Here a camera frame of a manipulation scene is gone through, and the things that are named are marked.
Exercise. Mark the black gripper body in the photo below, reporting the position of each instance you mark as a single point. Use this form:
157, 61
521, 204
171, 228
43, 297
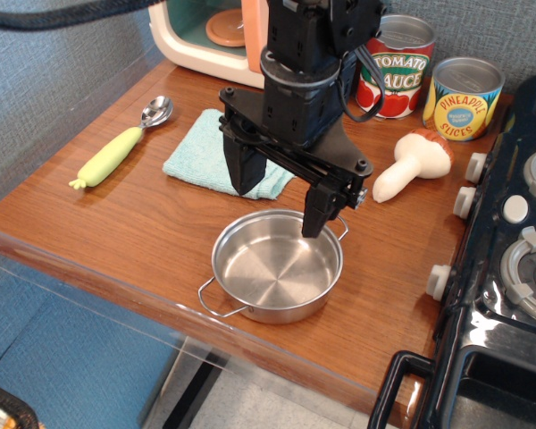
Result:
296, 122

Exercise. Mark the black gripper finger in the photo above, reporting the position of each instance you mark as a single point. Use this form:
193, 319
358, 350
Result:
245, 164
322, 203

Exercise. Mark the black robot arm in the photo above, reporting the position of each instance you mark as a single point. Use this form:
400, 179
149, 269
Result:
309, 64

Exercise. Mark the turquoise cloth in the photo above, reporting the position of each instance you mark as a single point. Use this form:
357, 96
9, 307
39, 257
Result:
199, 160

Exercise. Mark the silver steel pot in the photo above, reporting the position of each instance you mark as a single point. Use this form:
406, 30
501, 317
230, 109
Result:
267, 271

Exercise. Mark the toy mushroom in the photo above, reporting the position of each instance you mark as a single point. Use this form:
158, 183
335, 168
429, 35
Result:
421, 153

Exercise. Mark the orange plate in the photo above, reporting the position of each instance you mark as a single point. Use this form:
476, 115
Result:
226, 28

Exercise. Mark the tomato sauce can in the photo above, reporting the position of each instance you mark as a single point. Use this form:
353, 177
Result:
402, 52

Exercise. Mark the white toy microwave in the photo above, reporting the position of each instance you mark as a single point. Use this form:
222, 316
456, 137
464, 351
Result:
178, 29

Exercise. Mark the pineapple slices can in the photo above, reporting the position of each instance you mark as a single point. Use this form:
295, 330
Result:
462, 97

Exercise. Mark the black toy stove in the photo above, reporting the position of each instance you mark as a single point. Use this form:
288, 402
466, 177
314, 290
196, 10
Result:
483, 371

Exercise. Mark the black object bottom left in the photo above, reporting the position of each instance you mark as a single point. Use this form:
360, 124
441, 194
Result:
15, 413

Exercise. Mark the spoon with green handle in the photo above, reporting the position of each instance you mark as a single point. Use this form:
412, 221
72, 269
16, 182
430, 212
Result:
100, 166

